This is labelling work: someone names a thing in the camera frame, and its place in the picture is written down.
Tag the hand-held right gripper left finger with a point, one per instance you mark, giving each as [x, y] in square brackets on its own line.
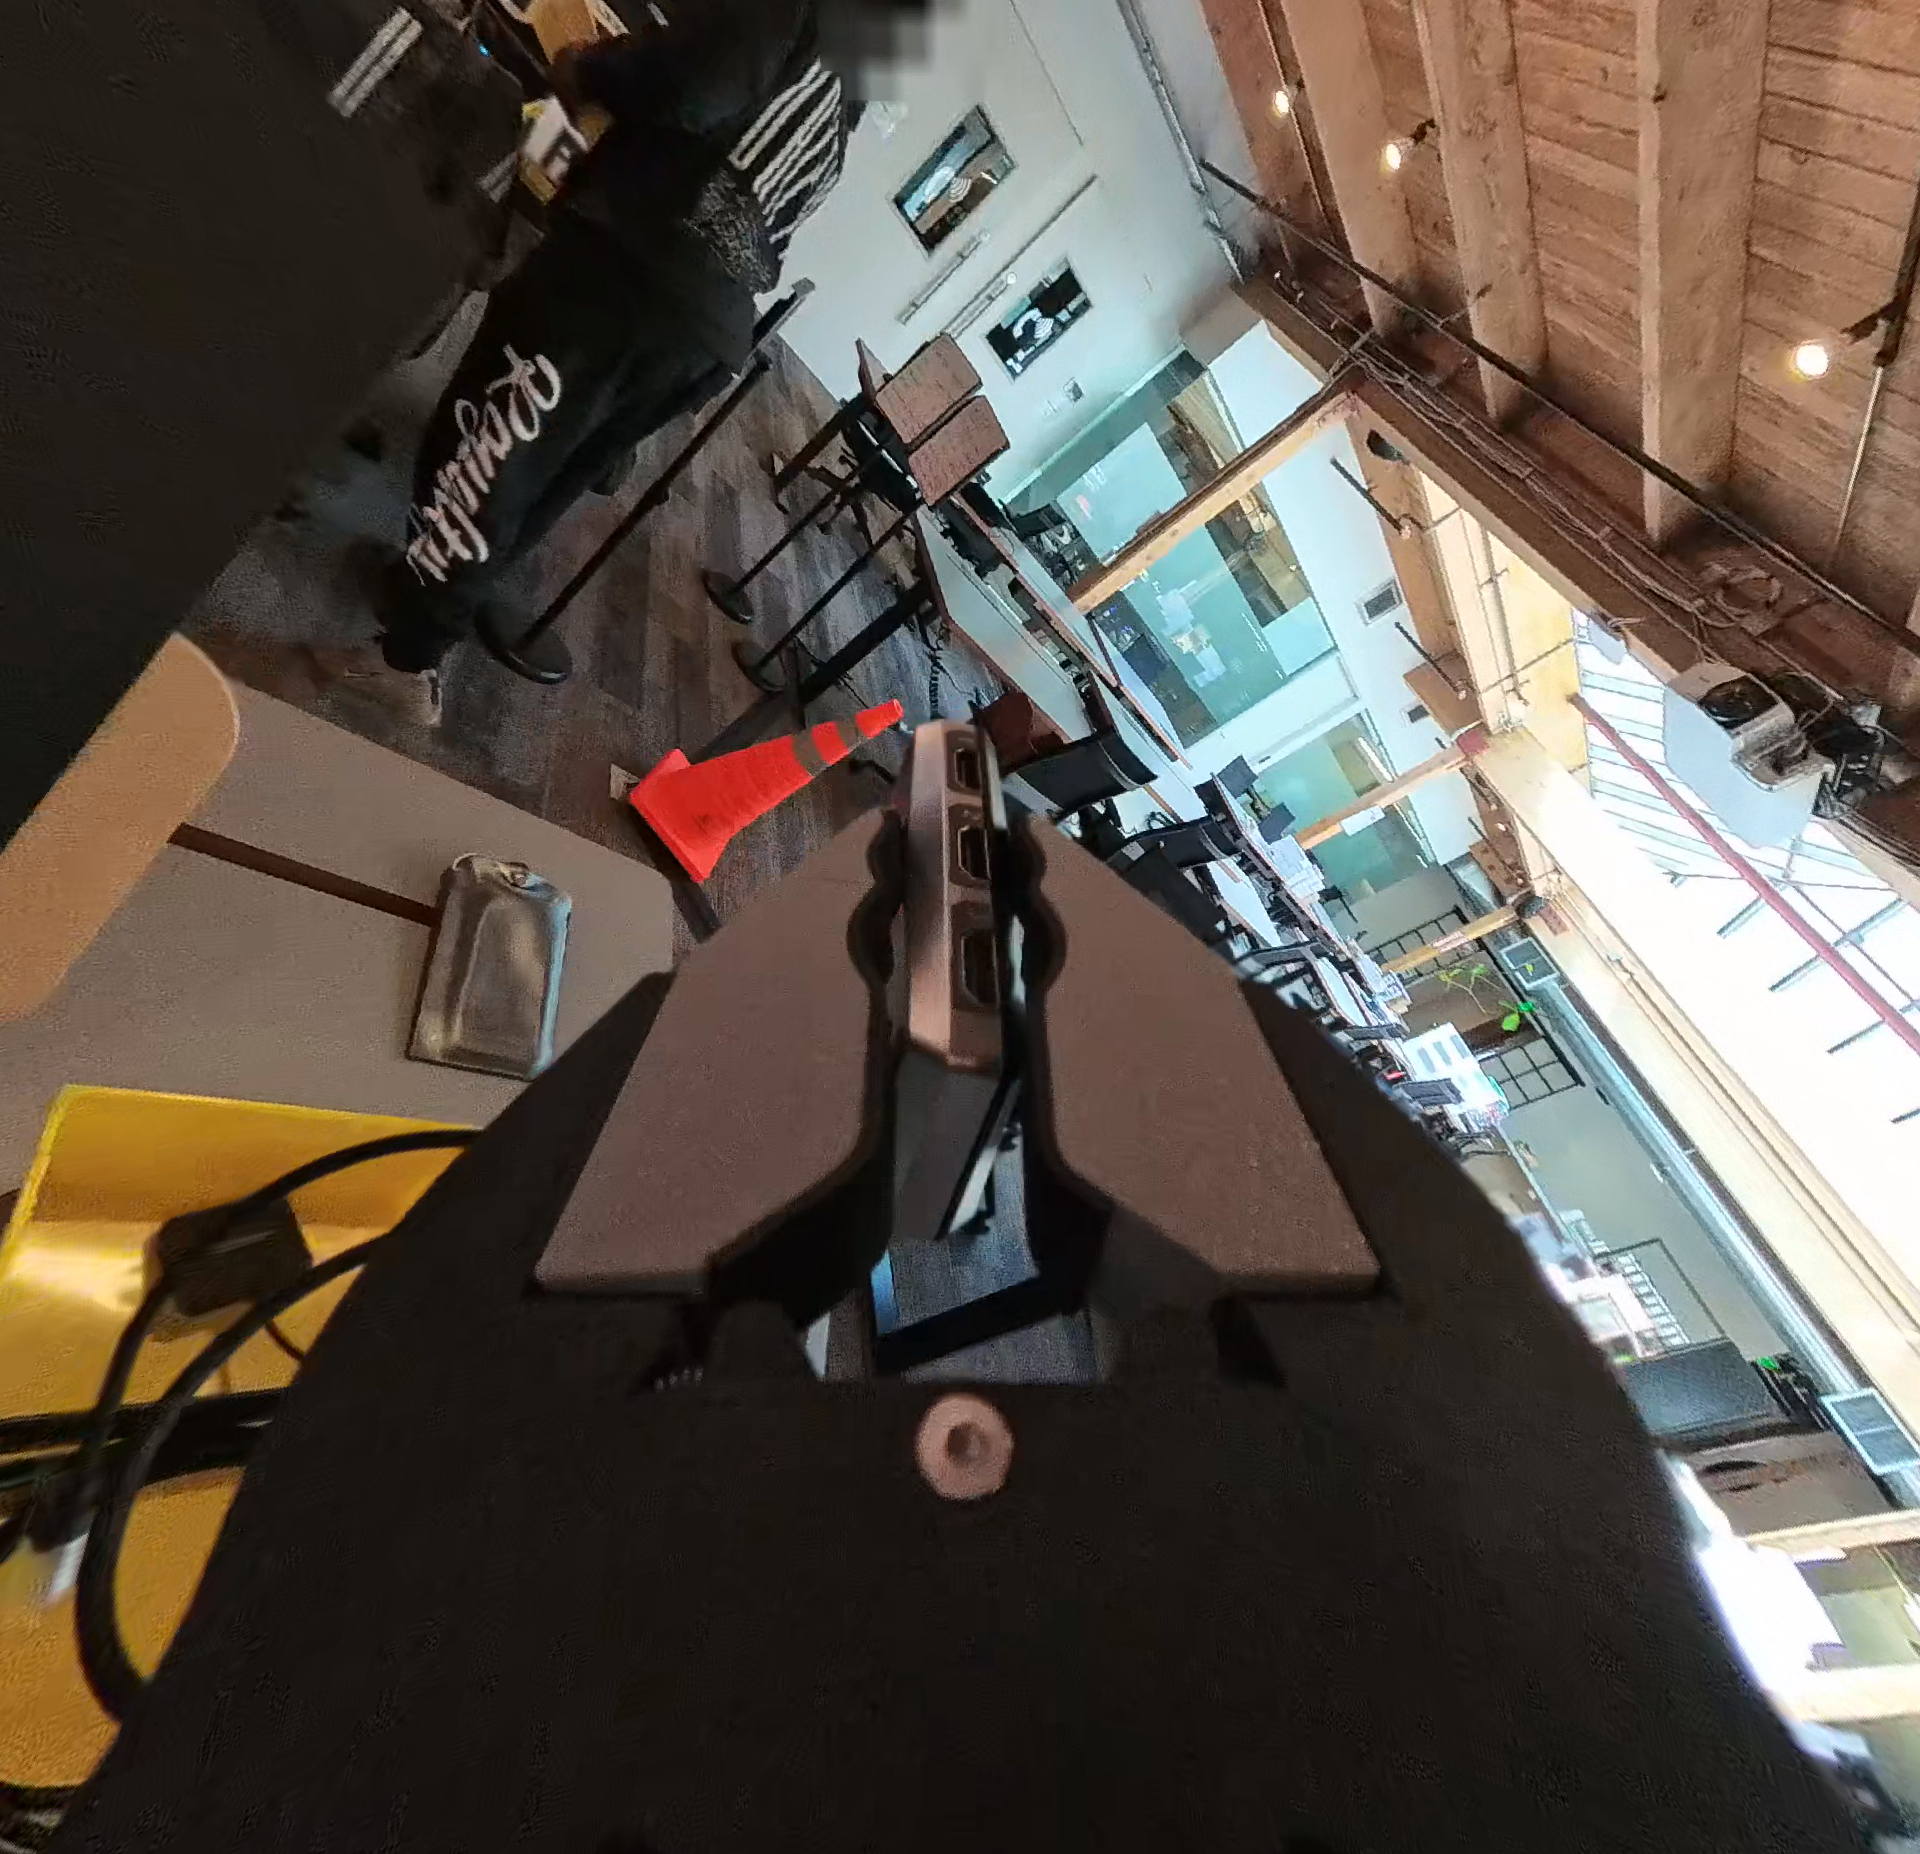
[721, 1135]

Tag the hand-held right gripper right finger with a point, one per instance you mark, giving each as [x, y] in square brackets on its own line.
[1201, 1135]

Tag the grey HDMI hub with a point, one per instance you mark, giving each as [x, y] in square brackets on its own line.
[961, 894]

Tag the yellow plastic bin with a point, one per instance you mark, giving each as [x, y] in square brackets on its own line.
[227, 1148]

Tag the silver flat pouch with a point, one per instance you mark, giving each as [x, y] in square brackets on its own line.
[488, 984]

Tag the orange traffic cone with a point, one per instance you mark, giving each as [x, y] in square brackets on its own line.
[721, 803]

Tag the white ceiling projector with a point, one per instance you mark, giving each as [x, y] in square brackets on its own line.
[1724, 750]

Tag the wooden bar stool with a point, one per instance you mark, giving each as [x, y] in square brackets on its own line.
[924, 384]
[953, 450]

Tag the wooden book stand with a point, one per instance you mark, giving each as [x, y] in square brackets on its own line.
[152, 309]

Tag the black stanchion post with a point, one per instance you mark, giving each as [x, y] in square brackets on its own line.
[731, 598]
[526, 652]
[761, 667]

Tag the framed wall picture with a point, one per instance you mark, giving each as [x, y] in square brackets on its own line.
[1031, 315]
[953, 182]

